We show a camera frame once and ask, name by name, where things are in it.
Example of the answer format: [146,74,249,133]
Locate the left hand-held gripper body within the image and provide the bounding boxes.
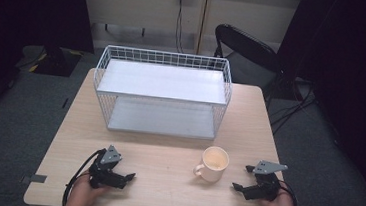
[87,142,129,192]

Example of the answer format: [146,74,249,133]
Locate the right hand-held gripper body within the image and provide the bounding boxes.
[243,159,289,204]

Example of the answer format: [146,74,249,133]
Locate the cream ceramic cup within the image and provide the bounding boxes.
[191,144,231,184]

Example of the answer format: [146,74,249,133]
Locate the white wire shelf rack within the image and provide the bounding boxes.
[88,43,236,143]

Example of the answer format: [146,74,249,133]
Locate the person's left hand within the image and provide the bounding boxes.
[69,169,110,206]

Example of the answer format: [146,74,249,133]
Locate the grey floor tape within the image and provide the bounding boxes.
[18,172,48,186]

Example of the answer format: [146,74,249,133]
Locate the black stand base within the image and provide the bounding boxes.
[31,43,83,79]

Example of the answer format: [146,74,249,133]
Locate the black chair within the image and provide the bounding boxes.
[209,23,285,94]

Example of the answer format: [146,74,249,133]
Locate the black curtain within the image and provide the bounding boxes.
[262,0,366,206]

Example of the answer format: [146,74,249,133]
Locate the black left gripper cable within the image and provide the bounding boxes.
[62,145,107,206]

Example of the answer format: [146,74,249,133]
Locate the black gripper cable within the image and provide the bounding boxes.
[276,180,303,206]
[62,145,107,206]

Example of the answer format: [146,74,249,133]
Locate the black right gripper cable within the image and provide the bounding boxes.
[276,180,303,206]

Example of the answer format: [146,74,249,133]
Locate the black floor cables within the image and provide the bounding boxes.
[266,78,319,140]

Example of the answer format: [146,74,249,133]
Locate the wooden wall strip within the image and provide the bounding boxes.
[192,0,213,56]

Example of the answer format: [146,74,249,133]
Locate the black wall socket cable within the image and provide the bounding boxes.
[172,0,190,55]

